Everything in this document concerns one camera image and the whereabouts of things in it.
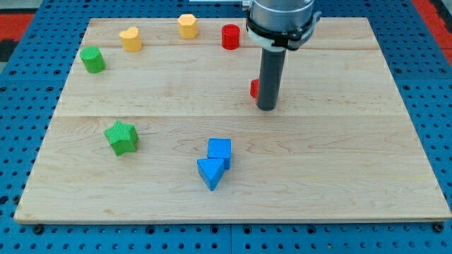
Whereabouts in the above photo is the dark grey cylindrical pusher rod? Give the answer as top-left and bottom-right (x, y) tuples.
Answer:
(257, 49), (286, 111)

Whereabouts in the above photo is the red star block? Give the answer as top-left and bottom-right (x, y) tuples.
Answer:
(249, 79), (259, 99)

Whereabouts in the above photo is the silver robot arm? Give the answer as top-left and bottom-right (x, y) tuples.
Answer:
(241, 0), (321, 111)

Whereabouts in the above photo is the green star block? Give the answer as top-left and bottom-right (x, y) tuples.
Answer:
(103, 120), (138, 156)

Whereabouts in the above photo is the red cylinder block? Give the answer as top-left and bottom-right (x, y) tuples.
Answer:
(221, 24), (240, 50)

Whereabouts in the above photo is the yellow hexagon block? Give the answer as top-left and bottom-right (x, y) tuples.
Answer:
(177, 14), (198, 39)

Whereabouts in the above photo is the blue cube block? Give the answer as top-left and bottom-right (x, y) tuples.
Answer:
(207, 138), (232, 170)

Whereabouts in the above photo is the blue triangle block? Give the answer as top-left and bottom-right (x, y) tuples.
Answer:
(197, 158), (225, 191)

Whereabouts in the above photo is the light wooden board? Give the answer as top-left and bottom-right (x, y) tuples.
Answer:
(15, 18), (451, 224)

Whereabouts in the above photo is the yellow heart block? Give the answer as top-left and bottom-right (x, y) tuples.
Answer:
(119, 27), (143, 52)

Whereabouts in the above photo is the green cylinder block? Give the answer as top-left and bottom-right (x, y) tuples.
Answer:
(79, 46), (106, 73)

